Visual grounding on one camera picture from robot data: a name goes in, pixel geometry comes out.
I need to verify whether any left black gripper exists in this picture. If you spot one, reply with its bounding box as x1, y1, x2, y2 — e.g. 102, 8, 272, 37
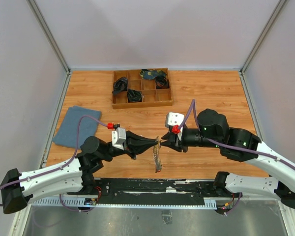
99, 130, 158, 160

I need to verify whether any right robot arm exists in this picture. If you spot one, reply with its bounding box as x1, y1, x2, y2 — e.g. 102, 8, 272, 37
161, 109, 295, 209

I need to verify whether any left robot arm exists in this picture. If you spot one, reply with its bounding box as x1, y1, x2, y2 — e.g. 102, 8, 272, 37
0, 131, 158, 214

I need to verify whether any wooden compartment tray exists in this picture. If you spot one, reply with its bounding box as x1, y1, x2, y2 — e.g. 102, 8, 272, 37
112, 68, 174, 109

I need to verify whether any dark rolled tie centre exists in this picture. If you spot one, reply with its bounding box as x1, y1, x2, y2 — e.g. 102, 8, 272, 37
127, 89, 143, 103

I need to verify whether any dark rolled tie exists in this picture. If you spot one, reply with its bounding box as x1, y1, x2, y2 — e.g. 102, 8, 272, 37
127, 89, 143, 103
112, 77, 128, 96
155, 76, 169, 89

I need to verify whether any dark rolled tie right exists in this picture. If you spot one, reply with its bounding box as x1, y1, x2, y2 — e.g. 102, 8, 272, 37
155, 76, 169, 89

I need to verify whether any dark rolled tie left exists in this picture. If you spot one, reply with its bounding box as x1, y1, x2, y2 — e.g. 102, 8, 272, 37
112, 77, 128, 96

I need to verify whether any blue yellow patterned tie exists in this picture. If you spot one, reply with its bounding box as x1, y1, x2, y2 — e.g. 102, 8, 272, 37
140, 69, 167, 80

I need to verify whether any blue folded cloth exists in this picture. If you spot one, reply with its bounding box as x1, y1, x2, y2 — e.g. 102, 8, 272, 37
53, 106, 102, 148

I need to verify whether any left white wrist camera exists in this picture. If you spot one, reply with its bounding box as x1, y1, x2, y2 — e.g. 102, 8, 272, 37
107, 122, 126, 150

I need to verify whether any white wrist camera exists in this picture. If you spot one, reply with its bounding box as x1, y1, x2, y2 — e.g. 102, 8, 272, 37
165, 112, 184, 134
107, 122, 126, 150

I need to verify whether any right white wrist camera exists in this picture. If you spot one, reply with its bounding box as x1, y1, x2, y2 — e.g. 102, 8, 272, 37
165, 112, 184, 134

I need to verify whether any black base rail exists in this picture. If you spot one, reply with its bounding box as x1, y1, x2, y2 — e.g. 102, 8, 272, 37
66, 177, 244, 206

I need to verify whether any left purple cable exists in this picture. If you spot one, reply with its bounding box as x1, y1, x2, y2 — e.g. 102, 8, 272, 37
0, 115, 109, 213

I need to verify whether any grey slotted cable duct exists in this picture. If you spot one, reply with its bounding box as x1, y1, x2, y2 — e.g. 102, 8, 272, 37
32, 193, 217, 210

